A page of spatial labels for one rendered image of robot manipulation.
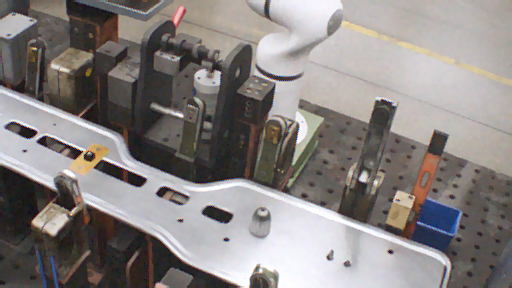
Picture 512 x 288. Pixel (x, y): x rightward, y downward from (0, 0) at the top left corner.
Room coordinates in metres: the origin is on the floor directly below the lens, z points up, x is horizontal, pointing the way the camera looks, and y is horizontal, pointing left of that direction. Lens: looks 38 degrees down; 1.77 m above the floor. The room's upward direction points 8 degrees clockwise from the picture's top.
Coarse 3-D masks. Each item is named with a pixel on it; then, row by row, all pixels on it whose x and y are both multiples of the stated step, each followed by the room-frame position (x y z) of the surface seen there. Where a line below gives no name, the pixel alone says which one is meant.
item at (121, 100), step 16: (128, 64) 1.07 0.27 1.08; (112, 80) 1.03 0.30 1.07; (128, 80) 1.02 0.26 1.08; (112, 96) 1.03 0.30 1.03; (128, 96) 1.01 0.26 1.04; (112, 112) 1.03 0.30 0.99; (128, 112) 1.01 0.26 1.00; (112, 128) 1.04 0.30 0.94; (128, 128) 1.02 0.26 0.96; (128, 144) 1.03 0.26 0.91; (128, 176) 1.03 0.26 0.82
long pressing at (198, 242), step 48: (0, 96) 1.01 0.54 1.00; (0, 144) 0.86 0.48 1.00; (96, 192) 0.78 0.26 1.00; (144, 192) 0.80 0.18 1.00; (192, 192) 0.82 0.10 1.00; (240, 192) 0.84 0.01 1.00; (192, 240) 0.71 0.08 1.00; (240, 240) 0.72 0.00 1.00; (288, 240) 0.74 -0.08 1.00; (336, 240) 0.75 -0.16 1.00; (384, 240) 0.77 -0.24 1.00
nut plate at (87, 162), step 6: (96, 144) 0.90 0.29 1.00; (90, 150) 0.88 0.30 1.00; (102, 150) 0.89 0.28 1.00; (108, 150) 0.89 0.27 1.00; (84, 156) 0.86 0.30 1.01; (90, 156) 0.86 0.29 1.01; (96, 156) 0.87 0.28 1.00; (102, 156) 0.87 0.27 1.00; (78, 162) 0.85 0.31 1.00; (84, 162) 0.85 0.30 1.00; (90, 162) 0.85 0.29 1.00; (96, 162) 0.85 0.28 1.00; (72, 168) 0.83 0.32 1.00; (84, 168) 0.83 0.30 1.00; (90, 168) 0.84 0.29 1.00; (84, 174) 0.82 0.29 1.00
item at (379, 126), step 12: (384, 96) 0.88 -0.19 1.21; (384, 108) 0.83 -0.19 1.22; (396, 108) 0.86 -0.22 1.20; (372, 120) 0.86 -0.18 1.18; (384, 120) 0.83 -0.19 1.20; (372, 132) 0.86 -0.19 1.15; (384, 132) 0.85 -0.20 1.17; (372, 144) 0.85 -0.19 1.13; (384, 144) 0.84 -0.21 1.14; (360, 156) 0.85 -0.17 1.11; (372, 156) 0.85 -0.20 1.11; (360, 168) 0.85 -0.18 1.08; (372, 168) 0.84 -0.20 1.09; (372, 180) 0.83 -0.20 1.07
